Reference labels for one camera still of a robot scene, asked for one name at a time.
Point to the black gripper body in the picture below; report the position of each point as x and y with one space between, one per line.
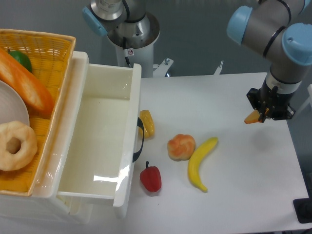
277 105

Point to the orange bread slice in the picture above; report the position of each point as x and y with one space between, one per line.
253 117

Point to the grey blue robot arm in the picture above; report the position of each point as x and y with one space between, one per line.
266 30

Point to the orange bread roll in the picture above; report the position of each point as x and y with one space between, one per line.
181 147

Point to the upper white drawer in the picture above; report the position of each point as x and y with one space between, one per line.
99 163

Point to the yellow banana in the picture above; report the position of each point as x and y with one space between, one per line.
195 161

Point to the black device at edge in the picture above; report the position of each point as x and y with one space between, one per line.
303 209

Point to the yellow corn cob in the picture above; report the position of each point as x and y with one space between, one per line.
148 124

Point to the red bell pepper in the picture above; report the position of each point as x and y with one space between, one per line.
150 178

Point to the yellow woven basket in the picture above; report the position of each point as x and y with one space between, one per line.
38 62

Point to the orange baguette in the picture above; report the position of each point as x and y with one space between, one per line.
31 90

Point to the white plate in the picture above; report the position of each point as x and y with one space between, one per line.
12 107

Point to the green avocado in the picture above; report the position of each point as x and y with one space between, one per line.
21 58

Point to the beige bagel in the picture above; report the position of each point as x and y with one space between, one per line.
18 145

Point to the white metal bracket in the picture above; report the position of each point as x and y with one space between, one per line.
219 68

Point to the black drawer handle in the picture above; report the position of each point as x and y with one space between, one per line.
137 154

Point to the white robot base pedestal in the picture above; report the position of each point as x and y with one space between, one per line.
134 43

